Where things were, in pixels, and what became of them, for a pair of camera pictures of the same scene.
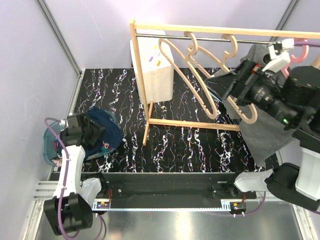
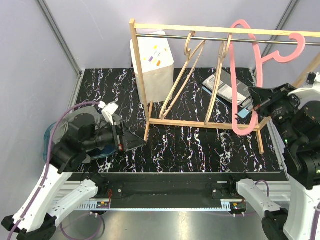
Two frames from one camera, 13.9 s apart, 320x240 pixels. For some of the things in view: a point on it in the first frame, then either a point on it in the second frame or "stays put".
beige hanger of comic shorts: [224, 62] to [223, 53]
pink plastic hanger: [295, 60] to [260, 61]
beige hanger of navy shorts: [184, 77] to [182, 81]
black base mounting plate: [169, 186] stays put
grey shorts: [269, 131] to [61, 127]
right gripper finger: [222, 84] to [259, 96]
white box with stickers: [158, 71] stays put
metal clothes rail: [207, 38] stays put
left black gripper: [97, 129] to [125, 139]
